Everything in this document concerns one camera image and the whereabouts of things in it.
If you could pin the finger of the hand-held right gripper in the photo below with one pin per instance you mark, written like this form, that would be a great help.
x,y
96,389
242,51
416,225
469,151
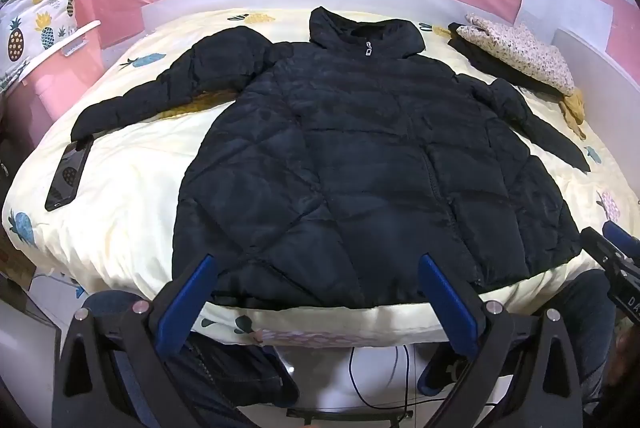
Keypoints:
x,y
620,233
600,248

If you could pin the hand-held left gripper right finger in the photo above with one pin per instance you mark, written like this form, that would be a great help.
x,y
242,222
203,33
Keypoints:
x,y
447,303

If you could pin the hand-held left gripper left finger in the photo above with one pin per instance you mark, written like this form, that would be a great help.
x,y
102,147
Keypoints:
x,y
184,305

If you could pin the black puffer jacket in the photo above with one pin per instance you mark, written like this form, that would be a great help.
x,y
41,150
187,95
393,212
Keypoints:
x,y
350,133

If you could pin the person's blue jeans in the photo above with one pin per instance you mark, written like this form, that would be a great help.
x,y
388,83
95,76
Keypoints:
x,y
225,373

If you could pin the yellow cloth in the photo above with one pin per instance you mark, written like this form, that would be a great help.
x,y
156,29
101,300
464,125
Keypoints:
x,y
574,113

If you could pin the pineapple print bed sheet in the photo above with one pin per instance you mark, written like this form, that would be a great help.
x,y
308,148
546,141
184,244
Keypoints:
x,y
130,178

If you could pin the white bed side board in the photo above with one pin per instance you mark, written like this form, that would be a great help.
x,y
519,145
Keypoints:
x,y
595,68

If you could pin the black smartphone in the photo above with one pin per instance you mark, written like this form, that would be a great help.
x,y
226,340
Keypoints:
x,y
67,175

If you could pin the floral print cloth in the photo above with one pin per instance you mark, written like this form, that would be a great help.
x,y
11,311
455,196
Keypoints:
x,y
525,48

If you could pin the black folded cloth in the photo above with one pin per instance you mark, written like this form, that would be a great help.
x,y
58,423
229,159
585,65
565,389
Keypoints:
x,y
492,63

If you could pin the white bed back board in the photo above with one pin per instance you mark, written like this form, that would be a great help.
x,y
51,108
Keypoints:
x,y
300,1

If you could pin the pineapple print quilt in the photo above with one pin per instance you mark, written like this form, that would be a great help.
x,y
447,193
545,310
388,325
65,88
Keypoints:
x,y
35,8

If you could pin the white rail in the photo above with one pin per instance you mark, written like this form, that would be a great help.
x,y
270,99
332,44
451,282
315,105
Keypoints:
x,y
65,46

